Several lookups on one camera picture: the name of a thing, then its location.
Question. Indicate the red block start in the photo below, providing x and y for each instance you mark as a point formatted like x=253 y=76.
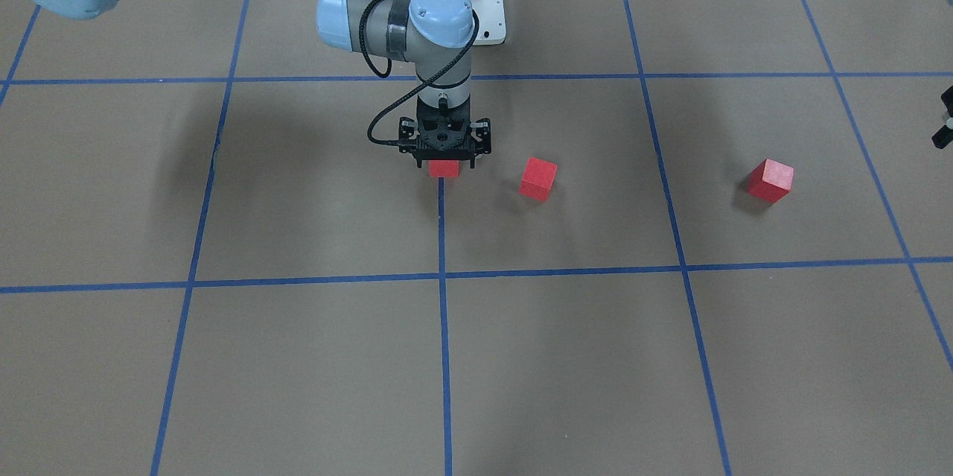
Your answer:
x=537 y=179

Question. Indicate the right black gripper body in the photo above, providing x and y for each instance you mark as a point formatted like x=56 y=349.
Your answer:
x=407 y=131

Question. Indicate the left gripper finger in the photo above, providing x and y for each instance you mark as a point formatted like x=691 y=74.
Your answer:
x=943 y=118

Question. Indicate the red block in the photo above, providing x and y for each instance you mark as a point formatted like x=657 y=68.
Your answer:
x=771 y=180

